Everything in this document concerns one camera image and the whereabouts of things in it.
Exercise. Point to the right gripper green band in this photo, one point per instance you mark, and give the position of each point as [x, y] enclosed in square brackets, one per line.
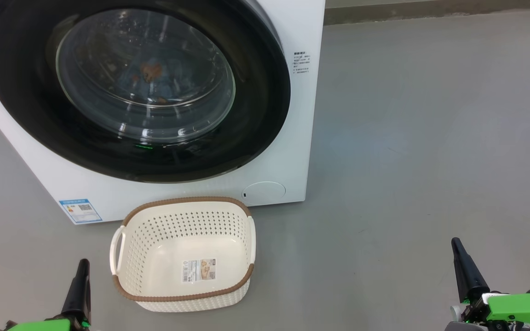
[522, 310]

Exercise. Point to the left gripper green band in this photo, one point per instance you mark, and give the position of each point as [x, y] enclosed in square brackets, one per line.
[39, 326]

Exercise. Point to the black round glass washer door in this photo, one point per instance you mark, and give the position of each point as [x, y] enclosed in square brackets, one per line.
[16, 92]

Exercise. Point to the blue garment orange print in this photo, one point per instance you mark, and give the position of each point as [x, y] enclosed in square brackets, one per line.
[154, 76]

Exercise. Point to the white front-load washing machine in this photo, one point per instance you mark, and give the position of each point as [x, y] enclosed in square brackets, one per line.
[292, 161]

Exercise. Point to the blue energy label sticker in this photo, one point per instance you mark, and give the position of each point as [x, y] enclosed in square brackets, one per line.
[80, 211]

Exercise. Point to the basket product label sticker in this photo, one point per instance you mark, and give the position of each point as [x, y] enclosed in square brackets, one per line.
[198, 270]

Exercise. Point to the cream perforated basket brown rim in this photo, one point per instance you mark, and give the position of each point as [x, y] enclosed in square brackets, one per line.
[177, 225]

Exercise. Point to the round drain filter cover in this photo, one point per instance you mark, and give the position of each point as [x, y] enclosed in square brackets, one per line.
[263, 193]

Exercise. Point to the printed warning text label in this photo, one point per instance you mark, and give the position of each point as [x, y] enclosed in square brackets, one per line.
[302, 62]

